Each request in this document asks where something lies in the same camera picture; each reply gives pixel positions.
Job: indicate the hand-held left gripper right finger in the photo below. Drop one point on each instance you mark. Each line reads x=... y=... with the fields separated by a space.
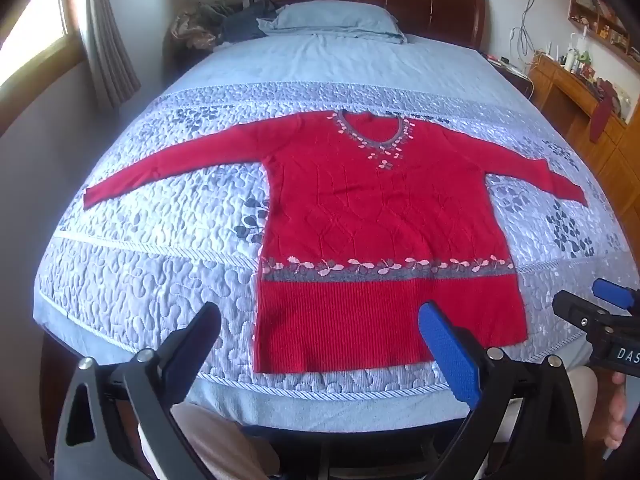
x=447 y=347

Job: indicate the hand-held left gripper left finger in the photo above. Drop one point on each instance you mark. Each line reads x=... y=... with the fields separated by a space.
x=200 y=327

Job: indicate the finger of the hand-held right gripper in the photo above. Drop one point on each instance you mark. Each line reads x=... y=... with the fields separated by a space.
x=612 y=292
x=575 y=310

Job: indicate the red knitted sweater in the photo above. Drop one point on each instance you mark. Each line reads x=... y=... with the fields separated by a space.
x=370 y=210

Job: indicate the pile of dark clothes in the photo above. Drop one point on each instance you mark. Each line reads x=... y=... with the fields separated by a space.
x=220 y=22

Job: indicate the person's right hand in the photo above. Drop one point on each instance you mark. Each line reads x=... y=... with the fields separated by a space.
x=616 y=410

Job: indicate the light blue quilted bedspread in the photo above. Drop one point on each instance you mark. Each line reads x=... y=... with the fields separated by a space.
x=150 y=260

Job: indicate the person's leg in beige pants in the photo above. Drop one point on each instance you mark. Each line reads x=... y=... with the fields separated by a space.
x=215 y=440

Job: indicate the dark red hanging cloth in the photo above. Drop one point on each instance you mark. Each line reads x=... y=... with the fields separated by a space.
x=602 y=110

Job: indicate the wooden desk cabinet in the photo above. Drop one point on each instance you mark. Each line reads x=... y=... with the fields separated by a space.
x=575 y=105

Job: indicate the group of bottles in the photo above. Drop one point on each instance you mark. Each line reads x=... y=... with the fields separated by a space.
x=575 y=57

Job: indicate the grey curtain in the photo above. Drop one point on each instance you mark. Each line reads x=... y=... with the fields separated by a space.
x=107 y=35

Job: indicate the dark wooden bed headboard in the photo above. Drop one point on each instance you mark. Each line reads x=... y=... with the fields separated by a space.
x=440 y=7

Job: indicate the light blue pillow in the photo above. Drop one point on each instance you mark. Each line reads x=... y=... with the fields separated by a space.
x=330 y=17

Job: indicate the window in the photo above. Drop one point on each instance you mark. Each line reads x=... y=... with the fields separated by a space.
x=30 y=35

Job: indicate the wooden wall shelf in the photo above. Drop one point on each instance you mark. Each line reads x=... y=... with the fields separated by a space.
x=602 y=22

